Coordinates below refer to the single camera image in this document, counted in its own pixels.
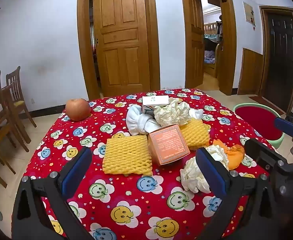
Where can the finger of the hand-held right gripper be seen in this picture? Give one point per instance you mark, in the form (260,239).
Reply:
(287,127)
(261,151)

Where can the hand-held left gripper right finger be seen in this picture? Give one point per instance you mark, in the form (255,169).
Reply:
(212,177)

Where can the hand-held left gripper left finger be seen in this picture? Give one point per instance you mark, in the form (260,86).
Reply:
(77,172)

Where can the white tissue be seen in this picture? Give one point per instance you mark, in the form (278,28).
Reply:
(194,175)

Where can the orange paper scrap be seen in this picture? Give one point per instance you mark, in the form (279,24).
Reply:
(236,155)

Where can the green basin with red inside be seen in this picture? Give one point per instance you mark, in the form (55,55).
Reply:
(256,120)

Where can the small yellow foam net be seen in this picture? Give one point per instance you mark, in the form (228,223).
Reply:
(195,132)

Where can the large yellow foam net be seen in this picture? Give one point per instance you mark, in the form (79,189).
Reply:
(126,155)

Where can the orange cardboard box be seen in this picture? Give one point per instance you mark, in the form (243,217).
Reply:
(169,143)

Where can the white cloth piece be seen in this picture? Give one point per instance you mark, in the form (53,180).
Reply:
(196,113)

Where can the cream paper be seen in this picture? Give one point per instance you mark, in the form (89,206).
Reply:
(171,112)

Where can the white sock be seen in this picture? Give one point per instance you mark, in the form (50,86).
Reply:
(136,120)

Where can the white cardboard box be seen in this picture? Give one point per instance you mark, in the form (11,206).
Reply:
(155,100)

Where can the red door mat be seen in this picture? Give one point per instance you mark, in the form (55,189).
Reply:
(266,103)

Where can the red smiley flower tablecloth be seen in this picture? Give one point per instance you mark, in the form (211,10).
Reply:
(126,205)

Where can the red apple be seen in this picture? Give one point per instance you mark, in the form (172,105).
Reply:
(78,110)

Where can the dark entrance door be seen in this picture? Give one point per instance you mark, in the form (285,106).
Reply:
(281,55)

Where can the wooden bunk bed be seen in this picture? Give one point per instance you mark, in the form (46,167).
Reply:
(211,50)

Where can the open wooden door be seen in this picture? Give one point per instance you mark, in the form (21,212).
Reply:
(195,42)

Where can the closed wooden panel door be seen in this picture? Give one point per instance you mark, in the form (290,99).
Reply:
(121,42)

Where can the wooden wall panel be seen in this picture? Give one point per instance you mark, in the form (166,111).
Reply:
(250,72)

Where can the wall electrical box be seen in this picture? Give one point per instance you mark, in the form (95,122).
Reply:
(249,13)

